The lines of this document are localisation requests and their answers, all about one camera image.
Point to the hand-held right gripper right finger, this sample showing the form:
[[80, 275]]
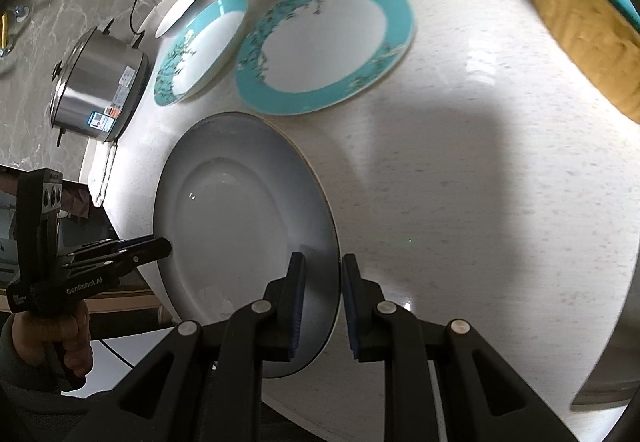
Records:
[[351, 307]]

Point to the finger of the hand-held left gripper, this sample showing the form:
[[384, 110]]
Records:
[[145, 250]]

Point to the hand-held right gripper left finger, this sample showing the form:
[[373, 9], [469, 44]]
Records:
[[297, 307]]

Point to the large white plate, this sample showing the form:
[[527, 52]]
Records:
[[225, 222]]

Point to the large teal rimmed plate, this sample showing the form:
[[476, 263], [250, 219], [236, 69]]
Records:
[[325, 41]]

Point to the person's left hand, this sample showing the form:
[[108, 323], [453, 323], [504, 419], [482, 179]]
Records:
[[67, 337]]

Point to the white folded cloth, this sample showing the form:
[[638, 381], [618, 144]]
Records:
[[106, 171]]

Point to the grey appliance with labels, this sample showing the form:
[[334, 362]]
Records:
[[95, 86]]

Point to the small teal rimmed plate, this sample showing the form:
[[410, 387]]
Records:
[[205, 51]]

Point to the small white plate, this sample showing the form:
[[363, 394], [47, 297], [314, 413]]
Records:
[[182, 7]]

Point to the yellow bar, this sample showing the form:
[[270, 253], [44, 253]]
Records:
[[4, 29]]

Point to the yellow sponge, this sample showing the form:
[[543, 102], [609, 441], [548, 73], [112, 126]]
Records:
[[575, 6]]

